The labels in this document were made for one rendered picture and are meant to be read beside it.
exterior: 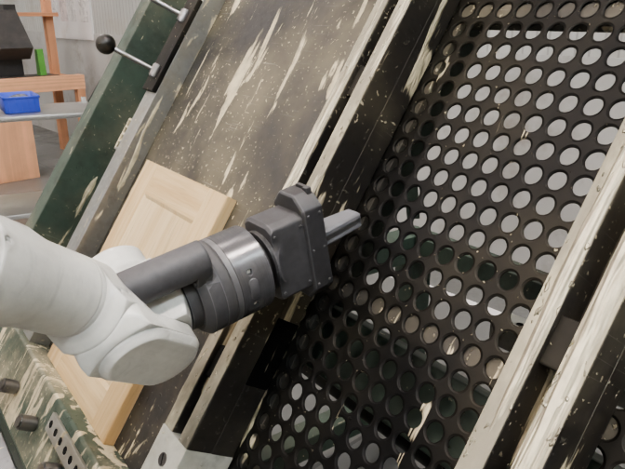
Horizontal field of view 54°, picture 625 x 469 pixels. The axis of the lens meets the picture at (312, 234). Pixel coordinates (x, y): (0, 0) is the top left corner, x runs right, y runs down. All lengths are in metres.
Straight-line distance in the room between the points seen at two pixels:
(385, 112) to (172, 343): 0.38
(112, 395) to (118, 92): 0.73
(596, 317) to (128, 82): 1.20
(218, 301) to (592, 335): 0.31
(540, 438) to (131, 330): 0.31
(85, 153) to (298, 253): 0.92
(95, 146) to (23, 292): 1.06
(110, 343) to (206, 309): 0.11
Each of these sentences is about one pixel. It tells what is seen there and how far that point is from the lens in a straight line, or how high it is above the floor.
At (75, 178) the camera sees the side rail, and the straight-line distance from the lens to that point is 1.48.
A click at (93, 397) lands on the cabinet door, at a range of 1.06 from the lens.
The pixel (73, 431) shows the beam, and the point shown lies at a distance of 1.02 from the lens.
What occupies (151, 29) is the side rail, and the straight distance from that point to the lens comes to 1.50.
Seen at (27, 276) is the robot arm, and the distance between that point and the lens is 0.43.
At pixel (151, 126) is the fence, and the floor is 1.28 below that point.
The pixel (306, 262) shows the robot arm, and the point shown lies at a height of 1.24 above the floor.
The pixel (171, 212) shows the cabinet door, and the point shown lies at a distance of 1.05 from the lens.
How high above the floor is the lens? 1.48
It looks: 19 degrees down
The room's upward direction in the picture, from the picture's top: straight up
